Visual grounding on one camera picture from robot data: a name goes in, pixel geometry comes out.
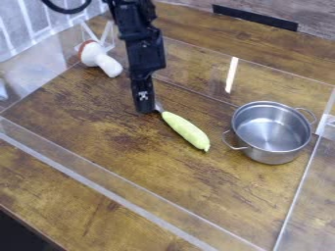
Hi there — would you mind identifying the stainless steel pot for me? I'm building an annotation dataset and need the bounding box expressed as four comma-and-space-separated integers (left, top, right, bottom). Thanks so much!
222, 101, 317, 165

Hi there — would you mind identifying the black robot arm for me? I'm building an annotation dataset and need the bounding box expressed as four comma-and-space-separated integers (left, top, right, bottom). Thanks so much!
102, 0, 166, 114

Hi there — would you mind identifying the black strip on table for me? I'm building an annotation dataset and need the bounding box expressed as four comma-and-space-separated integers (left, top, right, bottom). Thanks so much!
212, 4, 298, 31

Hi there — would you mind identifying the white toy mushroom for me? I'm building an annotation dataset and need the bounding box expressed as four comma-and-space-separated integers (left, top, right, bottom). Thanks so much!
78, 40, 122, 77

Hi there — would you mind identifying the black cable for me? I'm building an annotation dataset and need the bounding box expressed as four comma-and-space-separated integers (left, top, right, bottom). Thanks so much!
39, 0, 94, 15

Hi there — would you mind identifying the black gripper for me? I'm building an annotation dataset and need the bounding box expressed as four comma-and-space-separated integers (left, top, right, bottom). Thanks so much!
118, 26, 166, 114

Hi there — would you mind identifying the clear acrylic stand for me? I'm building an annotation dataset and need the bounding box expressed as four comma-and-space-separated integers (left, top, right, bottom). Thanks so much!
74, 21, 114, 52

